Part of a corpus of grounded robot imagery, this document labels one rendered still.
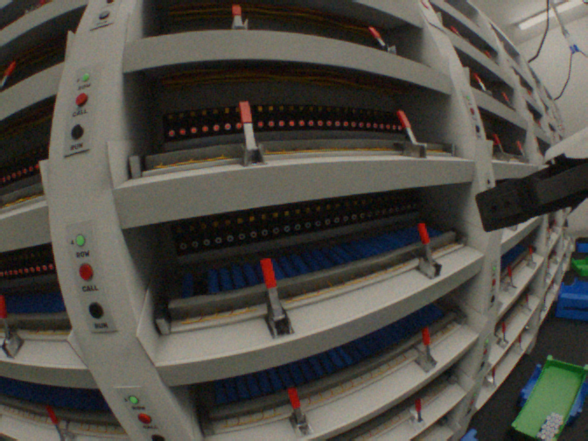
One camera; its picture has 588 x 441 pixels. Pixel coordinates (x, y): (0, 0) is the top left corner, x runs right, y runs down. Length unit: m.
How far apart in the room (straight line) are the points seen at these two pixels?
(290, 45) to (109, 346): 0.44
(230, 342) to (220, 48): 0.37
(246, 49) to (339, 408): 0.56
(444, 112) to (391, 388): 0.58
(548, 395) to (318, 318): 1.02
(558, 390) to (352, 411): 0.90
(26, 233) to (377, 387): 0.58
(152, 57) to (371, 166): 0.32
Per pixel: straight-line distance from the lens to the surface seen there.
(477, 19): 1.48
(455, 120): 0.59
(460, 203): 0.58
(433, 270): 0.41
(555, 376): 1.19
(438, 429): 0.91
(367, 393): 0.47
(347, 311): 0.33
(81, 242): 0.29
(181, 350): 0.31
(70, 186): 0.30
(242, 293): 0.33
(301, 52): 0.37
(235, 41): 0.35
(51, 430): 0.62
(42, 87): 0.42
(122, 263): 0.27
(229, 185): 0.26
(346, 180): 0.30
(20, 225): 0.37
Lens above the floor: 0.85
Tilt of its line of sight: 1 degrees down
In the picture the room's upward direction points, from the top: 9 degrees counter-clockwise
